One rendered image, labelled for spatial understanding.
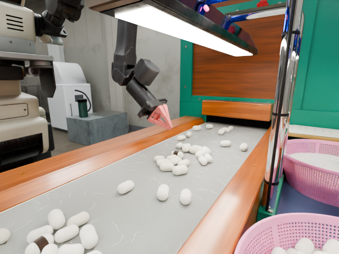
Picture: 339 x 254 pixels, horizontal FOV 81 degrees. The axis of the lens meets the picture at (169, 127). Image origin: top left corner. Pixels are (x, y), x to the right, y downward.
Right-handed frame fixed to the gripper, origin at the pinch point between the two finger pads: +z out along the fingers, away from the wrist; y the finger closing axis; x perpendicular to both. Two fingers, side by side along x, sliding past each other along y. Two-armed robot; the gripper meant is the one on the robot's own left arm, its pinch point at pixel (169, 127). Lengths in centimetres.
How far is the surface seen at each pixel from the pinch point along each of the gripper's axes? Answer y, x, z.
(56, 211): -38.2, 0.6, 6.3
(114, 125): 166, 190, -123
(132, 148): -9.1, 9.3, -1.7
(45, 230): -40.9, -0.4, 8.1
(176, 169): -14.9, -3.7, 12.2
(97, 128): 131, 186, -124
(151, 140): 0.2, 9.4, -1.8
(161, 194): -25.0, -5.6, 14.5
